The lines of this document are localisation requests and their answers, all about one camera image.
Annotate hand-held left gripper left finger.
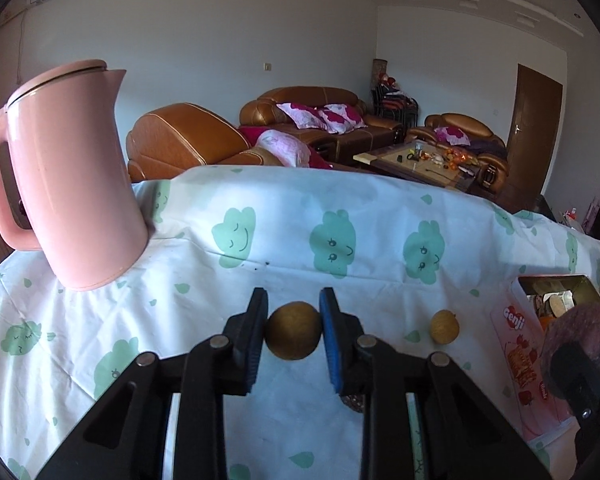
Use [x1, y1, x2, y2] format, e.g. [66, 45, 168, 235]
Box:
[37, 287, 270, 480]

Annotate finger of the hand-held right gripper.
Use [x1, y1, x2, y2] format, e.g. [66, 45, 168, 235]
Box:
[551, 341, 600, 480]

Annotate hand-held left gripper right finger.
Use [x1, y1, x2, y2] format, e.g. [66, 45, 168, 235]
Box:
[318, 286, 552, 480]

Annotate brown longan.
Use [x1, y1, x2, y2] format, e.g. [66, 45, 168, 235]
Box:
[430, 310, 461, 346]
[265, 301, 323, 361]

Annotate purple passion fruit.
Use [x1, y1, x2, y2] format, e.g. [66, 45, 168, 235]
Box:
[540, 302, 600, 401]

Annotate pink cardboard box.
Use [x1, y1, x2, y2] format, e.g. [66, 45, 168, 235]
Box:
[490, 274, 600, 443]

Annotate dark mangosteen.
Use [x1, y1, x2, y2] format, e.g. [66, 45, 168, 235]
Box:
[337, 392, 365, 413]

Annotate white cloud-print tablecloth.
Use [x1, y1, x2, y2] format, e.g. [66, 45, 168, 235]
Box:
[0, 164, 600, 480]

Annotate wooden coffee table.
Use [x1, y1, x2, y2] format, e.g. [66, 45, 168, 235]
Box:
[352, 141, 481, 192]

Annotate pale pink pillow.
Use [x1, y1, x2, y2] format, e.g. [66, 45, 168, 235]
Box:
[255, 130, 312, 168]

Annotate white magenta floral pillow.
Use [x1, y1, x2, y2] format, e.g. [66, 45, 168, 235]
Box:
[276, 102, 326, 131]
[434, 126, 472, 145]
[317, 103, 368, 135]

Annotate brown leather chaise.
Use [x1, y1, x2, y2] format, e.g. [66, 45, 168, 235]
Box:
[126, 102, 281, 183]

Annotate stacked dark chairs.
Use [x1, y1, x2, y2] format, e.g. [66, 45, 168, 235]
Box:
[372, 82, 420, 126]

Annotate brown leather sofa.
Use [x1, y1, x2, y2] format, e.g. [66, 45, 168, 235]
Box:
[239, 86, 406, 163]

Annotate brown wooden door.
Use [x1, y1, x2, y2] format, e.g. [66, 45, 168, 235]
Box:
[506, 63, 564, 196]

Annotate brown leather armchair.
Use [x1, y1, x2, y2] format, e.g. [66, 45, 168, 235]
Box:
[405, 112, 510, 196]

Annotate pink electric kettle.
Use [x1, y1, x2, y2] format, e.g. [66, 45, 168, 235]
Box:
[0, 59, 148, 292]

